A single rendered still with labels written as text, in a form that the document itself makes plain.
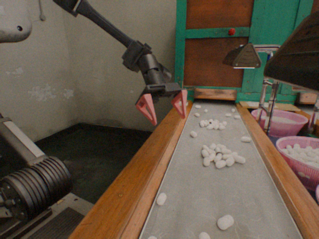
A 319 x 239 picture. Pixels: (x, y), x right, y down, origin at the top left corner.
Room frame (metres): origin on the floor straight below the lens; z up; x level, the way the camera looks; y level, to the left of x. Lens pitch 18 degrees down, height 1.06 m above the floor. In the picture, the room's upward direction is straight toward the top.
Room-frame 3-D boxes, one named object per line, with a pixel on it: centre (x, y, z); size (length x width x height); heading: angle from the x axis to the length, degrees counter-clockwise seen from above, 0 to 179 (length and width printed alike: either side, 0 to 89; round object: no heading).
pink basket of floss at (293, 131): (0.96, -0.66, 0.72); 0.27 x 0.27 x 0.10
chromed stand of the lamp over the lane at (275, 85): (0.84, -0.42, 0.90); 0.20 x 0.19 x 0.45; 165
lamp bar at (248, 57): (0.87, -0.35, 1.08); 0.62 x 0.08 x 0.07; 165
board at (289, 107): (1.17, -0.72, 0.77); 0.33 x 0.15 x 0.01; 75
